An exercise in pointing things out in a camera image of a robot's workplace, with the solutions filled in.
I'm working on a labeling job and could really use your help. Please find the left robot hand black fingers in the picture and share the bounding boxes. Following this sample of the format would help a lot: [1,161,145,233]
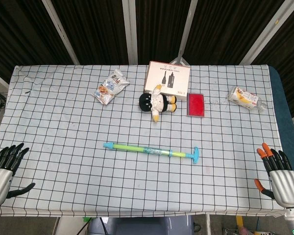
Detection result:
[0,142,36,209]

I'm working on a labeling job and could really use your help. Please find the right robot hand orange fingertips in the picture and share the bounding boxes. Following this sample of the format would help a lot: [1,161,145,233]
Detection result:
[254,142,294,209]

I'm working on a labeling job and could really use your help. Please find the blue green water squirter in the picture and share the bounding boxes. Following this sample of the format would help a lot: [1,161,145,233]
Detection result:
[112,143,201,164]

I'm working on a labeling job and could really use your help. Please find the green and blue water squirter tube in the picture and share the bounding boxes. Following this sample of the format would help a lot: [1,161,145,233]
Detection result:
[103,142,173,158]

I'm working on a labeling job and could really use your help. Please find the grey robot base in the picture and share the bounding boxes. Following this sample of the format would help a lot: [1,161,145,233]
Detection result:
[88,216,194,235]

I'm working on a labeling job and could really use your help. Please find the blue padded table edge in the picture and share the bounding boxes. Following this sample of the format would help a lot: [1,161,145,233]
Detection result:
[268,66,294,150]

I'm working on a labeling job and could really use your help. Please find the white black checkered tablecloth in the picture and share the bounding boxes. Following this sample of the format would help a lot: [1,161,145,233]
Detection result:
[0,64,294,218]

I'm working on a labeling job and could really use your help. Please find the red stamp pad case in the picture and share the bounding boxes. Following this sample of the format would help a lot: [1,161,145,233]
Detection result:
[186,92,206,118]

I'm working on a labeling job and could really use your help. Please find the white blue snack bag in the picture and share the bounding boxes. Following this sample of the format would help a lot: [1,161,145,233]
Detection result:
[92,69,130,106]

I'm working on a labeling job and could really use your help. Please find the black white plush doll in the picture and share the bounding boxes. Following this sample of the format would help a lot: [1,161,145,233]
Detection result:
[138,84,178,122]

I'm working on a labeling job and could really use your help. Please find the white cardboard product box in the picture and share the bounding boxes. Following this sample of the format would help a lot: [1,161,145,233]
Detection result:
[144,61,191,101]

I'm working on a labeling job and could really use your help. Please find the white frame post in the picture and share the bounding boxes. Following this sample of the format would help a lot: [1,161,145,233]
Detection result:
[122,0,139,66]
[170,0,199,66]
[239,0,293,66]
[42,0,80,66]

